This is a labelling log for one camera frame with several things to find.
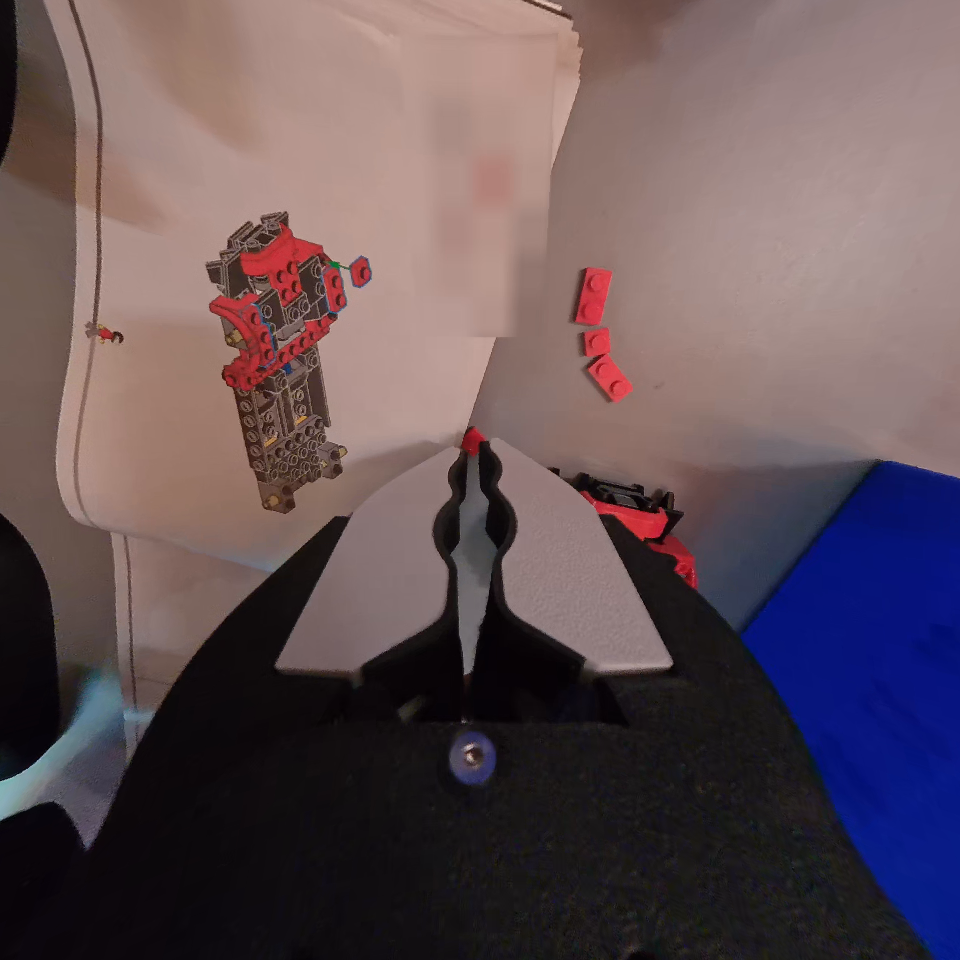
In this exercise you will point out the blue divided plastic bin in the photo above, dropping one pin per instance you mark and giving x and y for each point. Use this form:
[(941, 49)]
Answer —
[(862, 675)]

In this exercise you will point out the person's black sweater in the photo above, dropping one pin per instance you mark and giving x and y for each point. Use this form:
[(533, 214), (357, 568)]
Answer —
[(22, 862)]

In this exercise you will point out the red and black lego car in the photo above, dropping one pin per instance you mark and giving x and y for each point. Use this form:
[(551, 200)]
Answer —
[(637, 510)]

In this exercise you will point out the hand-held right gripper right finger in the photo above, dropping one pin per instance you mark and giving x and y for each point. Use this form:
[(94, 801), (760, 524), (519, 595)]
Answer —
[(577, 592)]

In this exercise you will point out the lego instruction booklet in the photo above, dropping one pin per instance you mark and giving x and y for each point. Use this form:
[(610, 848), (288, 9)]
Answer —
[(187, 150)]

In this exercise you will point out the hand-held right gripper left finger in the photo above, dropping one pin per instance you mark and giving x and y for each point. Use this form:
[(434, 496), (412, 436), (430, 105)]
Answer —
[(375, 592)]

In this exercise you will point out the red one-stud lego plate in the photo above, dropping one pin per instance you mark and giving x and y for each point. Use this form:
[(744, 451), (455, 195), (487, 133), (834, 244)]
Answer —
[(471, 442), (597, 343)]

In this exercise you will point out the red two-stud lego plate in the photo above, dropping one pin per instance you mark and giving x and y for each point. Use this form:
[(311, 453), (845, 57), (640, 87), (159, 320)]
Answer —
[(594, 296), (610, 379)]

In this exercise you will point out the black dimpled cushion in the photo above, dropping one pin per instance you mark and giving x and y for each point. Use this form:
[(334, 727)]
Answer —
[(26, 637), (6, 75)]

